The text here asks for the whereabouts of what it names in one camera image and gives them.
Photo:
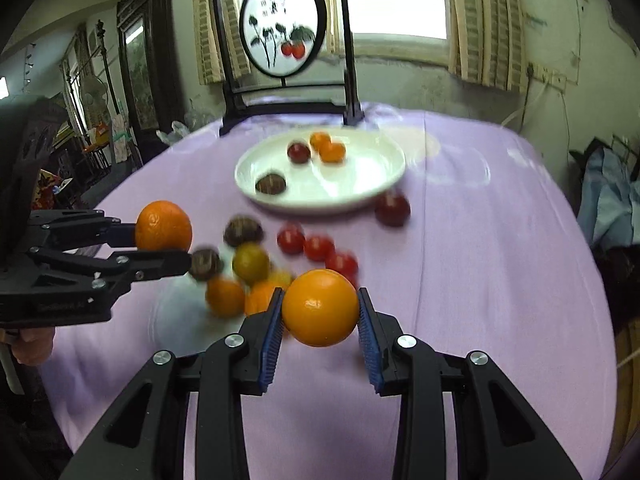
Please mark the large dark red plum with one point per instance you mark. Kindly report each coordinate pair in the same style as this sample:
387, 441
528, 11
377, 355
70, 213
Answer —
393, 209

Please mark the small tangerine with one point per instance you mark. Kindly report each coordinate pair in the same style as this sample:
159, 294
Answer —
333, 153
259, 299
225, 296
319, 139

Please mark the red cherry tomato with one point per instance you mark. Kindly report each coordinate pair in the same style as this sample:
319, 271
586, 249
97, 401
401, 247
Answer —
319, 248
342, 264
291, 239

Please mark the light blue clothes pile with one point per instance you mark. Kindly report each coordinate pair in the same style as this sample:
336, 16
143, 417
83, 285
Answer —
607, 195

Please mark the wall power socket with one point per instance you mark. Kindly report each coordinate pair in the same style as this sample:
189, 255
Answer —
547, 76

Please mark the white round plate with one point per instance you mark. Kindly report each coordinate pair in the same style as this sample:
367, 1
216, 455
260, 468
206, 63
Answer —
350, 180

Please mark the person's left hand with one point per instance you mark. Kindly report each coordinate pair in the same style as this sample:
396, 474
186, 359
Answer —
35, 345

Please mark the large smooth orange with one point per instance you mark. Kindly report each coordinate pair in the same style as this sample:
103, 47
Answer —
320, 310

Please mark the striped beige curtain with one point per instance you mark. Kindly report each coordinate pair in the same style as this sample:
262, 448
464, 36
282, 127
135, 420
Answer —
482, 20
212, 20

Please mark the purple tablecloth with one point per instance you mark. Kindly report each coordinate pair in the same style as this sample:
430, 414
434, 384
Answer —
475, 240

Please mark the white standing fan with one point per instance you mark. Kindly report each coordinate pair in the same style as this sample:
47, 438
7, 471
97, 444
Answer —
94, 94

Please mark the yellow-green citrus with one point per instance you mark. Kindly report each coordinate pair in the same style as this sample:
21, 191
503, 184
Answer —
251, 262

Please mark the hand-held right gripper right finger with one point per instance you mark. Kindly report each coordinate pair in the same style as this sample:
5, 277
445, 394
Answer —
369, 352

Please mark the small yellow kumquat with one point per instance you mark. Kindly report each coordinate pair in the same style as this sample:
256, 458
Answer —
280, 278

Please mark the round painted table screen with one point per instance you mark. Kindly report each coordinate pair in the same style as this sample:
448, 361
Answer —
282, 20

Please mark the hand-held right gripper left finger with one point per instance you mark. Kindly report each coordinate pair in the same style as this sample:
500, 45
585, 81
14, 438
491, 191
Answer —
272, 347

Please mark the dark wooden cabinet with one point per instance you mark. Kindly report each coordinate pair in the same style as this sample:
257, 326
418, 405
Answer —
150, 60

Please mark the clear plastic bag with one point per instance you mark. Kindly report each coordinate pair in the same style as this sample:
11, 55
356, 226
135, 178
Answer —
174, 132

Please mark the large dimpled orange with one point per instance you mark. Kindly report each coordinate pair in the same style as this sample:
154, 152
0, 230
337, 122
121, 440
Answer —
164, 226

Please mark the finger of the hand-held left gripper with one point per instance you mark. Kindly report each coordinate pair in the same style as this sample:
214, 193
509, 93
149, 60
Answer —
85, 227
150, 264

